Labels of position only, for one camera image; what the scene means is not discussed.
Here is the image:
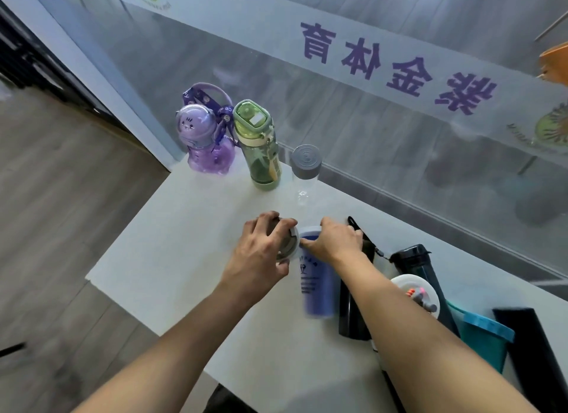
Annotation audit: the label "person's right hand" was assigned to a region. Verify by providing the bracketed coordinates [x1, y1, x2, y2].
[299, 217, 365, 270]

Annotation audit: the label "person's left hand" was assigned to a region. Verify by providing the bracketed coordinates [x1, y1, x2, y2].
[220, 211, 299, 307]

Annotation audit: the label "grey round cup lid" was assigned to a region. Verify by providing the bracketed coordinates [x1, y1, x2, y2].
[266, 217, 301, 262]

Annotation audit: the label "blue plastic cup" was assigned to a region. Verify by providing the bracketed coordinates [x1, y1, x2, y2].
[298, 226, 338, 318]

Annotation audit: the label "person's right forearm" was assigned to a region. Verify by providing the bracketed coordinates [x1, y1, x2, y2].
[335, 251, 540, 413]

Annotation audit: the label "person's left forearm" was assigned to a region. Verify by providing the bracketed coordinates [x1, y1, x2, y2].
[73, 288, 267, 413]

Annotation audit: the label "green plastic water bottle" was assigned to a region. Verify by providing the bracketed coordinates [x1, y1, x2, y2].
[233, 99, 283, 192]

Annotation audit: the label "clear bottle with grey cap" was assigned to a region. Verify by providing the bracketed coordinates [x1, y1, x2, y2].
[290, 144, 323, 207]

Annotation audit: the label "bottle with white round lid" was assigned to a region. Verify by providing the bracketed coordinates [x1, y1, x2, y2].
[370, 274, 441, 413]

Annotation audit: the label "dark bottle with black lid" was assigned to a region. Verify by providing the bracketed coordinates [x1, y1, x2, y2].
[389, 244, 460, 338]

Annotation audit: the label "person's dark trousers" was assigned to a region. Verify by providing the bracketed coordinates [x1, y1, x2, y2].
[203, 383, 259, 413]

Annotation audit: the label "teal plastic cup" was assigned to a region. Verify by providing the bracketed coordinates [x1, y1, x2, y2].
[446, 299, 516, 375]

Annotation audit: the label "black flat case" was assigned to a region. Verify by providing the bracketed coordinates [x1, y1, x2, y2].
[493, 307, 568, 413]

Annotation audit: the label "orange chair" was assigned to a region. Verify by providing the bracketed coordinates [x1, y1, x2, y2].
[537, 42, 568, 88]

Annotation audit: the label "black bottle with strap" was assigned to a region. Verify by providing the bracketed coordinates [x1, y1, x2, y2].
[338, 216, 379, 341]

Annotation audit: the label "purple bottle with strap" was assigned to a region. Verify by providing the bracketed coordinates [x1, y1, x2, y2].
[176, 83, 237, 175]

